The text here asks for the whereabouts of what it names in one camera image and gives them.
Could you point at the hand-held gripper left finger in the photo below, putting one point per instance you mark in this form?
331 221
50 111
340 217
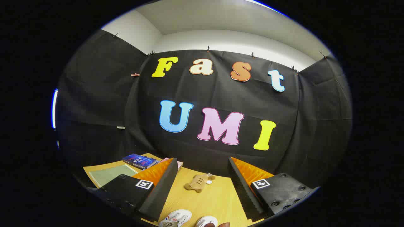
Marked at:
161 192

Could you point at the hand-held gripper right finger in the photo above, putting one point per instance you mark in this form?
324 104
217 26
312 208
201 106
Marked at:
244 192

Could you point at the white canvas shoe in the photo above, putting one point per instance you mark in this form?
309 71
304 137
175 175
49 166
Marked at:
175 218
206 221

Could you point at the cream fabric storage box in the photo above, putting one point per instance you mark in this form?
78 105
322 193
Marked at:
110 175

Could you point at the pink cover book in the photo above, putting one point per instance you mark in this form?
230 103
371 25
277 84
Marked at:
180 164

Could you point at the brown bread plush toy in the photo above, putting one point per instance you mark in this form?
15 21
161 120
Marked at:
197 183

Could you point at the dark blue book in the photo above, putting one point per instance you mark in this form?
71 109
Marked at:
139 160

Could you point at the black backdrop cloth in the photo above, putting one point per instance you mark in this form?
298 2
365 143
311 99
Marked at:
202 91

